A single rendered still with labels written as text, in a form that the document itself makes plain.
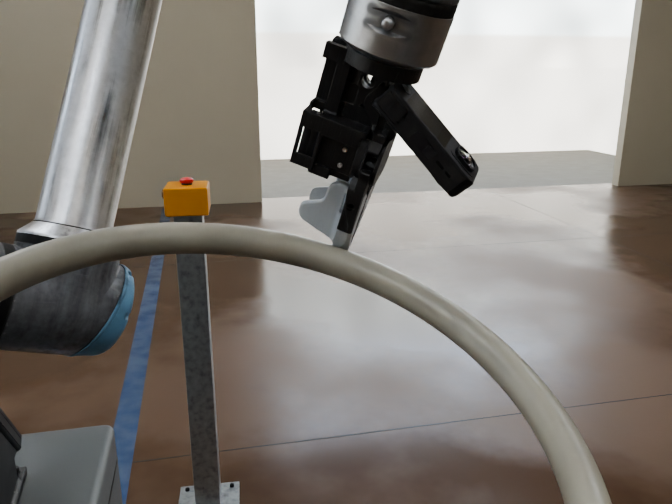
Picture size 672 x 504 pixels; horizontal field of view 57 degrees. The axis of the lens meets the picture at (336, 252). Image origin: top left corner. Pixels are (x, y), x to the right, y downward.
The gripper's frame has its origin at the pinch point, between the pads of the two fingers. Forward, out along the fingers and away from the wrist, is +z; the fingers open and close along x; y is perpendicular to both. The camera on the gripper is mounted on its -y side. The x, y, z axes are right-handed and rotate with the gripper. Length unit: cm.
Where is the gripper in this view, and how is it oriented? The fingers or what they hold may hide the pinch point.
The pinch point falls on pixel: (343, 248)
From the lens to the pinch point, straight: 64.3
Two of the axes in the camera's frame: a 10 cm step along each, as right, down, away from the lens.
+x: -2.7, 4.5, -8.5
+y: -9.2, -3.7, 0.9
